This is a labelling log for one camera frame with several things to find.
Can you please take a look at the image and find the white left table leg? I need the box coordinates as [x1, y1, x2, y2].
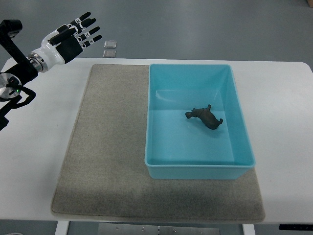
[55, 221, 69, 235]

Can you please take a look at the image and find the floor socket plate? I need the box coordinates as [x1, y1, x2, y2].
[103, 50, 116, 58]
[104, 40, 117, 48]

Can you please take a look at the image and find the white table leg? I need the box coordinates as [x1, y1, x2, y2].
[242, 224, 256, 235]
[55, 221, 69, 235]

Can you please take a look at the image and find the upper floor socket plate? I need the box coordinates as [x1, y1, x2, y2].
[104, 40, 117, 48]

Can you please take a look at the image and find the black table control panel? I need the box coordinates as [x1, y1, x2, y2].
[279, 224, 313, 231]

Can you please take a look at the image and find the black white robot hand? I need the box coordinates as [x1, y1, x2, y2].
[29, 12, 102, 71]

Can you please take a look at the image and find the blue plastic box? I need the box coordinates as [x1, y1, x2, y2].
[145, 64, 255, 180]

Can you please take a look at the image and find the brown toy hippo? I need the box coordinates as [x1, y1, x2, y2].
[185, 104, 224, 130]

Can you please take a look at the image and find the lower floor socket plate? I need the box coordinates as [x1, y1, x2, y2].
[103, 50, 116, 58]

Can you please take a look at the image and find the grey felt mat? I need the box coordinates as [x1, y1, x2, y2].
[51, 64, 265, 223]

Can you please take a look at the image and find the white right table leg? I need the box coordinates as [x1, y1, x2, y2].
[242, 224, 256, 235]

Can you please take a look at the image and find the grey metal table crossbar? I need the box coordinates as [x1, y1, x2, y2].
[97, 223, 221, 235]

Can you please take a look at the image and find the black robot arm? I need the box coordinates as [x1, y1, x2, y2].
[0, 20, 46, 129]

